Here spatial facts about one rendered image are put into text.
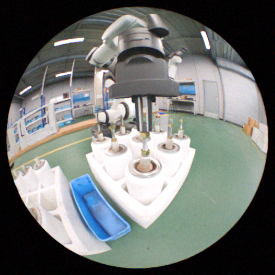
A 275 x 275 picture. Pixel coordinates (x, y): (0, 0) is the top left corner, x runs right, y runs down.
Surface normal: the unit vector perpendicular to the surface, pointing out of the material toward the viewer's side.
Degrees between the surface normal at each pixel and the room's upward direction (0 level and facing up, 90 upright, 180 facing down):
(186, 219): 0
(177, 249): 0
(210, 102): 90
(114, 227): 0
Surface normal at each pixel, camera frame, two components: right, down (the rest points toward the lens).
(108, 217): -0.04, -0.93
